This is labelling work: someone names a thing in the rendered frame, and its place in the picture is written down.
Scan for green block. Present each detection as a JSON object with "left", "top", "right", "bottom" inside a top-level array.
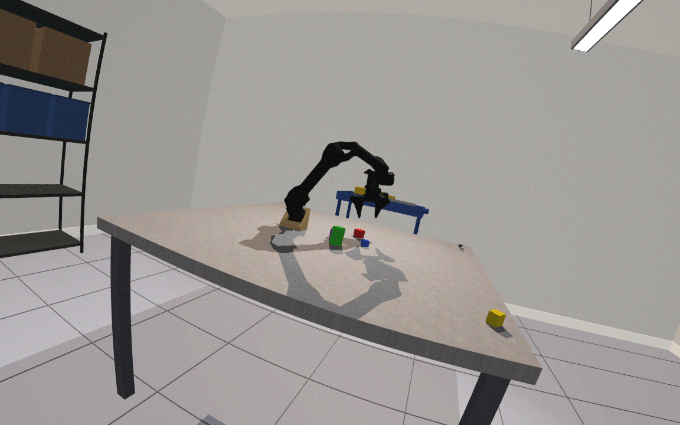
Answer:
[
  {"left": 329, "top": 235, "right": 343, "bottom": 246},
  {"left": 331, "top": 226, "right": 345, "bottom": 237}
]

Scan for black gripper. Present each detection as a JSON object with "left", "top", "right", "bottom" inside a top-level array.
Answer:
[{"left": 350, "top": 184, "right": 390, "bottom": 218}]

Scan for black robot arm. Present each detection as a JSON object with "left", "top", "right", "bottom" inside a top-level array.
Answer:
[{"left": 284, "top": 142, "right": 395, "bottom": 222}]

